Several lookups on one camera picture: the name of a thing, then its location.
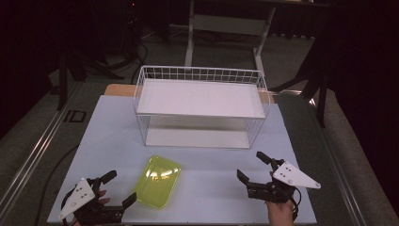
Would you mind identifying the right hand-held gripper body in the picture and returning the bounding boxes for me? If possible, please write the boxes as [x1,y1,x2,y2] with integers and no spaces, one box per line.
[245,160,322,204]

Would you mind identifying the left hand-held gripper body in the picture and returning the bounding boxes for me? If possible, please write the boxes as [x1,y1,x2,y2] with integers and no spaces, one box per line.
[57,177,126,226]

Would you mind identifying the yellow-green plastic tray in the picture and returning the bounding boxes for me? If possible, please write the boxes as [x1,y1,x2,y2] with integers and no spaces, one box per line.
[133,154,183,210]

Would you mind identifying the white wire shelf rack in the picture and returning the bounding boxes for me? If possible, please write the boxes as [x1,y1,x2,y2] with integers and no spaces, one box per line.
[133,65,271,150]

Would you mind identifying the person's left hand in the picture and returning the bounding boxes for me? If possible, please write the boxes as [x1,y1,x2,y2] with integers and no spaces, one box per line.
[70,189,112,226]

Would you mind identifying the person's right hand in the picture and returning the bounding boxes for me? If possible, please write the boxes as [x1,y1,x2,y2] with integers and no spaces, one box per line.
[265,201,296,226]

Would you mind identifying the pale blue table cover sheet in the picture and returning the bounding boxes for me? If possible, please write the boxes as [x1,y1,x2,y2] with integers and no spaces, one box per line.
[46,94,318,226]

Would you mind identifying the black floor plate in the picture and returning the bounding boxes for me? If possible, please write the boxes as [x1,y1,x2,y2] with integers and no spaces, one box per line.
[63,109,88,123]

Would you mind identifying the black stand legs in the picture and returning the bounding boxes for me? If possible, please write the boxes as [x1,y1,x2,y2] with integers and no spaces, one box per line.
[56,46,125,111]
[270,18,328,128]

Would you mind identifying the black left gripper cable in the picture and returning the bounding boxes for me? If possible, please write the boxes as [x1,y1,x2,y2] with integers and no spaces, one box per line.
[61,189,76,226]

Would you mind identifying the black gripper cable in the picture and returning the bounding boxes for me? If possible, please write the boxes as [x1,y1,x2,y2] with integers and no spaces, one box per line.
[61,189,76,226]
[290,186,303,221]

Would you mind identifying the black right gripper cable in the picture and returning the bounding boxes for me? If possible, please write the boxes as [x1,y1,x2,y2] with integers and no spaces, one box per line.
[290,186,303,221]

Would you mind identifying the black cable on floor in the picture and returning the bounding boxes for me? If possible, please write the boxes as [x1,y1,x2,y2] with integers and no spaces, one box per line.
[33,143,80,226]

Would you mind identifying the metal floor rail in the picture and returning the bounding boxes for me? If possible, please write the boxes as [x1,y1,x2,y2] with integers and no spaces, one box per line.
[0,80,83,215]
[309,97,367,226]

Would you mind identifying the bundle of black cables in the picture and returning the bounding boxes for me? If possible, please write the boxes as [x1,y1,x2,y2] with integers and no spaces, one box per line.
[103,6,189,85]

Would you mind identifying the white metal desk frame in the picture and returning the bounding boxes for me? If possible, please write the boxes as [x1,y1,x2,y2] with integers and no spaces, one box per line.
[184,0,330,73]

